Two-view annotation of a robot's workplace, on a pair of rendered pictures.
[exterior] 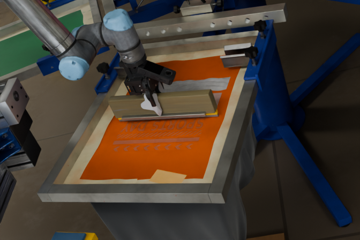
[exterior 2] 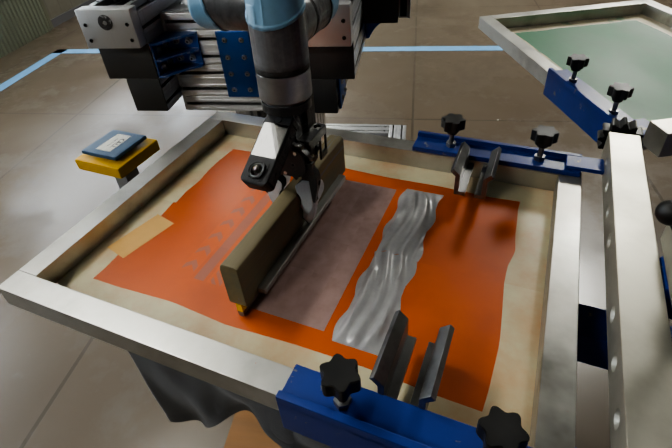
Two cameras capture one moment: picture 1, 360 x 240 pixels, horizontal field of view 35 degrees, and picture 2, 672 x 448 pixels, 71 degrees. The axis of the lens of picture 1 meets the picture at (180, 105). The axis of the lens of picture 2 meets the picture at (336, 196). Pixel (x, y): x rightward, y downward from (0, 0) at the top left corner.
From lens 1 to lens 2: 1.70 m
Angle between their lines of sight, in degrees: 67
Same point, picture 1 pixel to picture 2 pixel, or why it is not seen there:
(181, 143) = (208, 253)
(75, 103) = not seen: outside the picture
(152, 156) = (211, 218)
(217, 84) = (356, 323)
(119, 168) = (217, 183)
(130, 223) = not seen: hidden behind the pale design
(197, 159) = (144, 274)
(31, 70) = (543, 73)
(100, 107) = (375, 148)
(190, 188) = (53, 249)
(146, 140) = (259, 210)
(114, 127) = not seen: hidden behind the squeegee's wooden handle
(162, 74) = (252, 159)
